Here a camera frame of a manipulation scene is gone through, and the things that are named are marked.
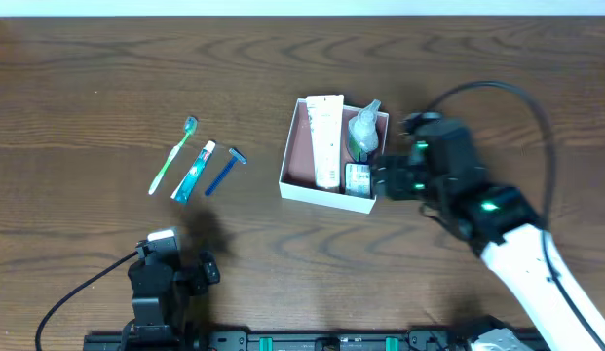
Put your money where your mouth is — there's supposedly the blue disposable razor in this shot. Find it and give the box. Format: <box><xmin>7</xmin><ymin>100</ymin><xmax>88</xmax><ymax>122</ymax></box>
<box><xmin>205</xmin><ymin>147</ymin><xmax>247</xmax><ymax>197</ymax></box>

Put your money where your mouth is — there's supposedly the white cream tube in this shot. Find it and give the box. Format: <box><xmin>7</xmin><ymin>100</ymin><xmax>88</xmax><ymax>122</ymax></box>
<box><xmin>305</xmin><ymin>95</ymin><xmax>344</xmax><ymax>192</ymax></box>

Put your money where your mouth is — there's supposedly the black mounting rail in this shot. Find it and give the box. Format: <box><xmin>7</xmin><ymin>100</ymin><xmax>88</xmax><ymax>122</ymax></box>
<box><xmin>82</xmin><ymin>329</ymin><xmax>551</xmax><ymax>351</ymax></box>

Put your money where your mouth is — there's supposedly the white cardboard box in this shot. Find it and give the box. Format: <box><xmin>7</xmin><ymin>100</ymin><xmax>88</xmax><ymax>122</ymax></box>
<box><xmin>279</xmin><ymin>97</ymin><xmax>390</xmax><ymax>214</ymax></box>

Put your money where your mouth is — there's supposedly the clear pump bottle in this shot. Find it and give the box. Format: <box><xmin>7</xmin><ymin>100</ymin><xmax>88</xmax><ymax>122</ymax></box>
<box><xmin>348</xmin><ymin>99</ymin><xmax>381</xmax><ymax>163</ymax></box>

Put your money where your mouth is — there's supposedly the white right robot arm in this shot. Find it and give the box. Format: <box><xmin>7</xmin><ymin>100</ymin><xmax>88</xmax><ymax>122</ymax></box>
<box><xmin>371</xmin><ymin>112</ymin><xmax>605</xmax><ymax>350</ymax></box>

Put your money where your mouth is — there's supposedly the teal toothpaste tube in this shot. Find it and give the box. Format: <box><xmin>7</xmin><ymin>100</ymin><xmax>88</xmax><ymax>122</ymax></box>
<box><xmin>170</xmin><ymin>140</ymin><xmax>216</xmax><ymax>204</ymax></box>

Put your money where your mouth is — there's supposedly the green soap box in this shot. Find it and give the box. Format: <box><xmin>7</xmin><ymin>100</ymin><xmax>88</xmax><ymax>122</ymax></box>
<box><xmin>345</xmin><ymin>163</ymin><xmax>371</xmax><ymax>199</ymax></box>

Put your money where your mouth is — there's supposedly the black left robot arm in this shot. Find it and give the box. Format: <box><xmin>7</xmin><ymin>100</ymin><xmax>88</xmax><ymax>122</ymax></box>
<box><xmin>119</xmin><ymin>236</ymin><xmax>220</xmax><ymax>350</ymax></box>

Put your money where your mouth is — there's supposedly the green white toothbrush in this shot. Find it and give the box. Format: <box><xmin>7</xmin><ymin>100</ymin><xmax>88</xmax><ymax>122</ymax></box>
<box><xmin>148</xmin><ymin>116</ymin><xmax>199</xmax><ymax>195</ymax></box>

